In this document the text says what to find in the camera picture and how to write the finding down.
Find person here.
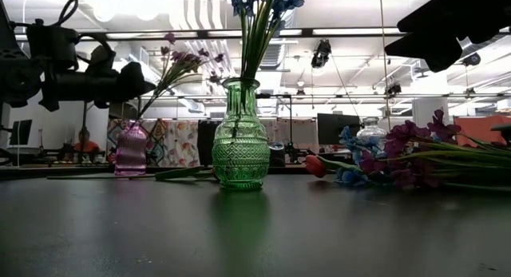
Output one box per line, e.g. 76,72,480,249
73,127,101,154

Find thin grey hanging cable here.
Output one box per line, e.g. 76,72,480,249
378,0,391,130

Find black cylindrical speaker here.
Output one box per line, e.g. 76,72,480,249
269,140,287,168

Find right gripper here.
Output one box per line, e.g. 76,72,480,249
385,0,511,73

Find green glass vase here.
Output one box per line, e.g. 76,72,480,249
210,76,272,192

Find orange partition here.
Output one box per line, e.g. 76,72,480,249
453,116,511,147

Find clear glass vase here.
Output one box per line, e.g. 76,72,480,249
356,116,388,156

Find thin black camera cable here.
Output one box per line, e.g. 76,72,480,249
331,55,362,118

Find red artificial tulip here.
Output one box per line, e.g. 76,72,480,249
46,166,220,182
305,154,362,179

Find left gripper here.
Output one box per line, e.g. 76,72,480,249
39,45,156,113

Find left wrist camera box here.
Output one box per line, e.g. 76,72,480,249
26,18,80,73

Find black partition panel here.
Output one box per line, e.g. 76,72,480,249
197,120,220,166

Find black computer monitor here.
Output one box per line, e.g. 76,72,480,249
10,119,33,146
317,113,362,146

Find black device with light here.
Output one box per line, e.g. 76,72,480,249
285,140,307,166

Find pink glass vase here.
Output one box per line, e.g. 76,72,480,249
114,120,148,177

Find blue artificial flowers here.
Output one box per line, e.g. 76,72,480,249
242,0,299,70

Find patterned fabric partition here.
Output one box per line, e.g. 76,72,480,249
106,119,200,168

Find thin black metal frame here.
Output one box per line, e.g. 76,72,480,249
77,93,511,166

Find black rig camera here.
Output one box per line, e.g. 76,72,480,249
310,38,333,69

